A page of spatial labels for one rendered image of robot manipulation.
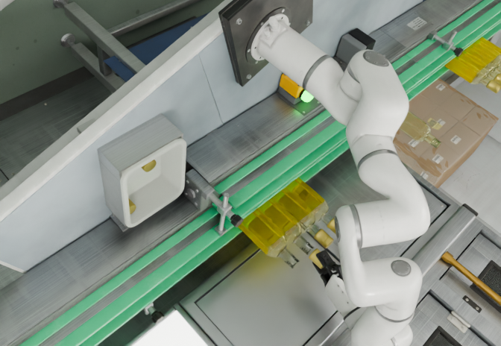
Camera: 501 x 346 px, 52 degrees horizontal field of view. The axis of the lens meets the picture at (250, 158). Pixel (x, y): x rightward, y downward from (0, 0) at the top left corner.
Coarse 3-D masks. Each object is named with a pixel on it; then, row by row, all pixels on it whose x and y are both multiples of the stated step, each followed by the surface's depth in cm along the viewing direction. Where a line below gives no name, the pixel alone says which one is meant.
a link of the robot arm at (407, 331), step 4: (408, 324) 116; (404, 328) 115; (408, 328) 116; (400, 332) 115; (404, 332) 115; (408, 332) 115; (396, 336) 114; (400, 336) 115; (404, 336) 115; (408, 336) 115; (412, 336) 116; (392, 340) 114; (396, 340) 114; (400, 340) 114; (404, 340) 115; (408, 340) 115; (396, 344) 114; (400, 344) 114; (404, 344) 115; (408, 344) 115
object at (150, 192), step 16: (176, 144) 112; (144, 160) 108; (160, 160) 126; (176, 160) 121; (128, 176) 107; (144, 176) 125; (160, 176) 131; (176, 176) 126; (128, 192) 125; (144, 192) 127; (160, 192) 128; (176, 192) 129; (128, 208) 115; (144, 208) 125; (160, 208) 126; (128, 224) 120
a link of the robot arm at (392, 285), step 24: (336, 216) 98; (360, 240) 95; (360, 264) 96; (384, 264) 97; (408, 264) 97; (360, 288) 95; (384, 288) 95; (408, 288) 95; (384, 312) 102; (408, 312) 101
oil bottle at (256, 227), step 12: (252, 216) 139; (264, 216) 140; (240, 228) 142; (252, 228) 137; (264, 228) 138; (276, 228) 138; (252, 240) 140; (264, 240) 136; (276, 240) 136; (264, 252) 139; (276, 252) 135
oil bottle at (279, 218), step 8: (272, 200) 143; (264, 208) 141; (272, 208) 141; (280, 208) 142; (272, 216) 140; (280, 216) 140; (288, 216) 140; (280, 224) 138; (288, 224) 139; (296, 224) 139; (288, 232) 137; (296, 232) 138; (288, 240) 139
